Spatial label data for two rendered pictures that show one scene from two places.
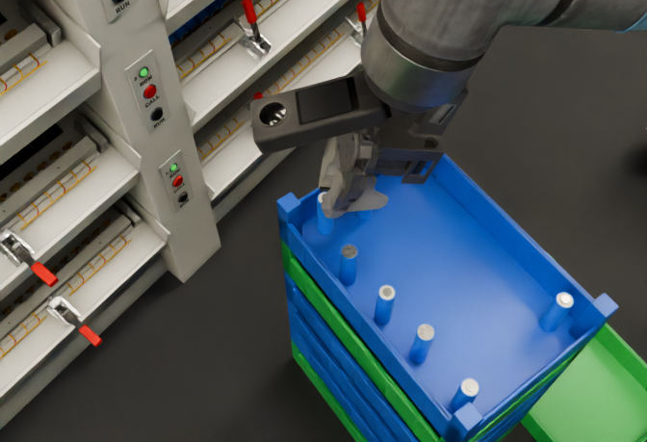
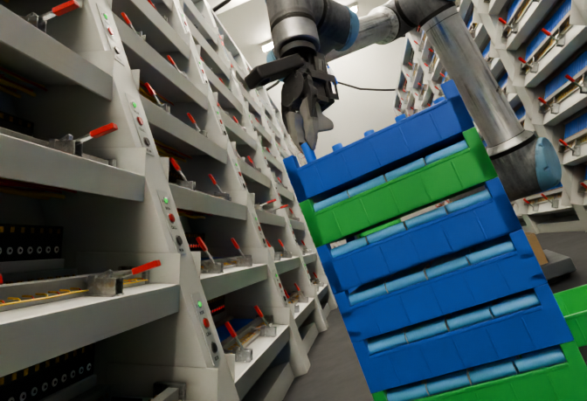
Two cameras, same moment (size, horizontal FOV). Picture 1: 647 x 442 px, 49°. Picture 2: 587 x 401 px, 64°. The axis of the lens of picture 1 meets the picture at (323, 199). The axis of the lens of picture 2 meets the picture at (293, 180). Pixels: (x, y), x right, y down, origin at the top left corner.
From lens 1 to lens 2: 0.98 m
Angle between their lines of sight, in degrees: 73
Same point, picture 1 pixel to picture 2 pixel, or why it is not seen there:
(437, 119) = (321, 68)
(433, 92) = (310, 28)
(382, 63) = (286, 27)
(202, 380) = not seen: outside the picture
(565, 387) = not seen: hidden behind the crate
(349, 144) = (296, 80)
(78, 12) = (130, 134)
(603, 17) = (339, 12)
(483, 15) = not seen: outside the picture
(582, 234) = not seen: hidden behind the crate
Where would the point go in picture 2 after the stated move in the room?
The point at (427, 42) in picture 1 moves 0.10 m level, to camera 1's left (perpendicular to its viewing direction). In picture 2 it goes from (295, 7) to (250, 7)
